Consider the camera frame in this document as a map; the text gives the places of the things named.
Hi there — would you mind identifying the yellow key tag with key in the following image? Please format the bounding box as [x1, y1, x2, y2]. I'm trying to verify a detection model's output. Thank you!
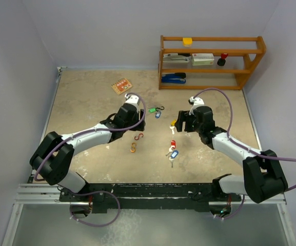
[169, 120, 176, 135]

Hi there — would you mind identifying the blue key tag with key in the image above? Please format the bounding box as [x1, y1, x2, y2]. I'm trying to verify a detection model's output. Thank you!
[155, 111, 161, 118]
[169, 150, 179, 168]

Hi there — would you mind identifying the red key tag with key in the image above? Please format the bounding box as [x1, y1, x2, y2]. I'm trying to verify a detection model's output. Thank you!
[165, 140, 176, 156]

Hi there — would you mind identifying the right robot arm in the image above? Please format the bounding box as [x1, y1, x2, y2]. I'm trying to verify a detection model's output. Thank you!
[174, 106, 288, 203]

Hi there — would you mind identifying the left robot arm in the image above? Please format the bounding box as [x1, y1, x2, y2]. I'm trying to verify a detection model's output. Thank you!
[29, 103, 146, 201]

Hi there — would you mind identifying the orange spiral notebook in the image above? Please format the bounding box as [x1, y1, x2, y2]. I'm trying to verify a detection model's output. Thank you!
[111, 78, 133, 95]

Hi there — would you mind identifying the orange S-shaped carabiner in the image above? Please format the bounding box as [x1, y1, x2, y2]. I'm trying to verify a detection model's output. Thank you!
[130, 142, 136, 153]

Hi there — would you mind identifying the blue stapler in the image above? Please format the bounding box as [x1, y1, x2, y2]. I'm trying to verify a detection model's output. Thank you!
[161, 73, 186, 84]

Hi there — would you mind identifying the white and red box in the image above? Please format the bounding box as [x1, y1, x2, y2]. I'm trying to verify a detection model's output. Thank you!
[191, 53, 214, 66]

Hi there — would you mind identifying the red and black stamp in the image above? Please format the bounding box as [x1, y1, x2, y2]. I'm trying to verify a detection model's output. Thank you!
[217, 53, 228, 67]

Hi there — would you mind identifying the white stapler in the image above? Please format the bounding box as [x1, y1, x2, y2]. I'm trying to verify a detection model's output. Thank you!
[163, 53, 191, 63]

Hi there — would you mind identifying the wooden shelf rack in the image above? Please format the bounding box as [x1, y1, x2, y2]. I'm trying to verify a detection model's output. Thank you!
[158, 36, 267, 90]

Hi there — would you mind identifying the yellow-lidded container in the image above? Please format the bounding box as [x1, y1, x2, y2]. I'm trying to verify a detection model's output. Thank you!
[182, 37, 193, 48]

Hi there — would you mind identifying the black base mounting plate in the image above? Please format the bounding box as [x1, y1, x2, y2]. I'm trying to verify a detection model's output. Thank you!
[60, 183, 241, 214]

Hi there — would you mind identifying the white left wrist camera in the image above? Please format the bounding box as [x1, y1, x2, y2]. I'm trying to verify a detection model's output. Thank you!
[125, 93, 141, 106]

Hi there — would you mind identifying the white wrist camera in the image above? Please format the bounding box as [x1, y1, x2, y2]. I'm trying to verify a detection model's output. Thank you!
[188, 96, 205, 115]
[125, 93, 141, 106]

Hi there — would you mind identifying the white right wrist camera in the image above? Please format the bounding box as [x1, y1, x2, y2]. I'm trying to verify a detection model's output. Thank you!
[188, 96, 205, 115]

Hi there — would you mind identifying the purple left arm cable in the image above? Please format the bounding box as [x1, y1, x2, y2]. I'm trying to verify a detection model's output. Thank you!
[33, 92, 147, 228]

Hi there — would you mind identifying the aluminium frame rail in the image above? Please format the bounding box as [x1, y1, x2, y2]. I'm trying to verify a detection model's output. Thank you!
[15, 183, 287, 204]

